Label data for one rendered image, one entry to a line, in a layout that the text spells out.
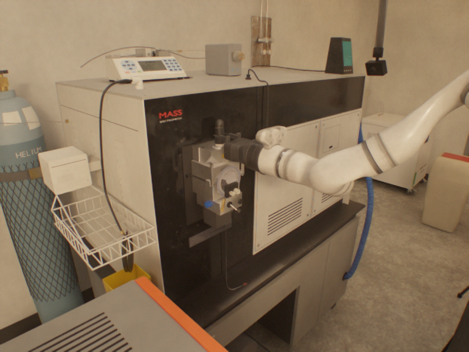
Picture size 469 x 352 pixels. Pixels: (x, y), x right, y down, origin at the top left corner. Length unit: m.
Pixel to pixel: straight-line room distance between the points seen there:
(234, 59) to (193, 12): 1.06
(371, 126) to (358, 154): 3.42
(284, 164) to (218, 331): 0.70
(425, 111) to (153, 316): 0.58
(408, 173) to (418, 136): 3.38
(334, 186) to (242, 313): 0.75
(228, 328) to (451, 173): 2.54
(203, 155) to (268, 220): 0.48
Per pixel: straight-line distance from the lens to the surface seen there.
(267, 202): 1.19
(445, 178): 3.28
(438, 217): 3.44
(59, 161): 1.04
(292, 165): 0.67
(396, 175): 4.05
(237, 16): 2.58
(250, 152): 0.74
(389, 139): 0.61
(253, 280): 1.24
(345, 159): 0.62
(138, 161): 0.85
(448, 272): 2.92
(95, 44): 1.95
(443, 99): 0.64
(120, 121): 0.89
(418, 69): 4.51
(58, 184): 1.06
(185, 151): 0.87
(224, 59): 1.30
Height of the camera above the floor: 1.54
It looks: 22 degrees down
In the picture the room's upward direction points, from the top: straight up
